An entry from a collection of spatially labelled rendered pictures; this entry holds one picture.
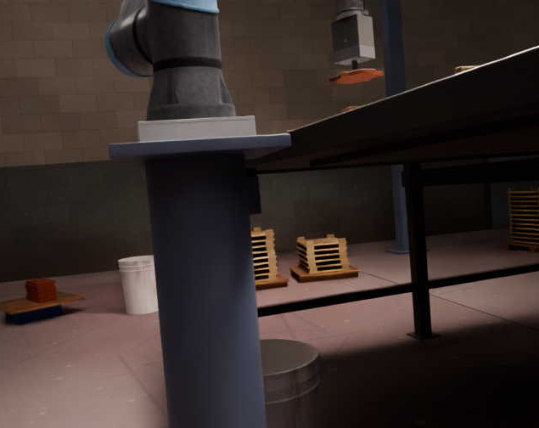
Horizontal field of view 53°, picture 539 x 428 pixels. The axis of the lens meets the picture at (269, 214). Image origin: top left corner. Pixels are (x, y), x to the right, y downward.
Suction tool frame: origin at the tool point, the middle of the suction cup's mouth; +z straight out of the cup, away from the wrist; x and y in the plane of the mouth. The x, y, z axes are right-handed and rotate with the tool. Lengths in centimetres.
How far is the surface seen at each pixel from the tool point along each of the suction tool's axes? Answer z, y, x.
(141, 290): 89, 244, -68
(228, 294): 42, -17, 60
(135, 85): -102, 463, -205
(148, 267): 73, 240, -73
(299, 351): 70, 17, 12
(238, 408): 61, -17, 60
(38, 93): -97, 514, -115
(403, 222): 75, 231, -372
